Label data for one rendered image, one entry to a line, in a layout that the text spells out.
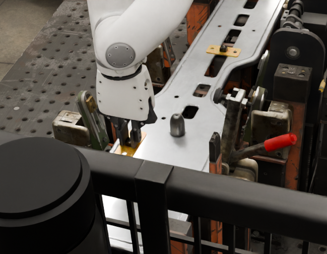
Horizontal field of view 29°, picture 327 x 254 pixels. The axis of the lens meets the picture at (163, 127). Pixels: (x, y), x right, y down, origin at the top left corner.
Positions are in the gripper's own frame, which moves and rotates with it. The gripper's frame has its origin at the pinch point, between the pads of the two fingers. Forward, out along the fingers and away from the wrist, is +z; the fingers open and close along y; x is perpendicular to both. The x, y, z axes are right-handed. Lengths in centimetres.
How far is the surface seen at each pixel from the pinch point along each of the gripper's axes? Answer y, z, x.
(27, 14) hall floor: 174, 108, -216
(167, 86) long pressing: 3.4, 8.3, -28.4
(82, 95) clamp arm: 11.8, -3.7, -4.7
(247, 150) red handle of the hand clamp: -23.4, -1.9, 0.4
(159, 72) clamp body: 9.2, 11.4, -38.0
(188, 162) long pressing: -10.3, 8.0, -4.0
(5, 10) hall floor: 191, 108, -217
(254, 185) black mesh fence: -38, -47, 55
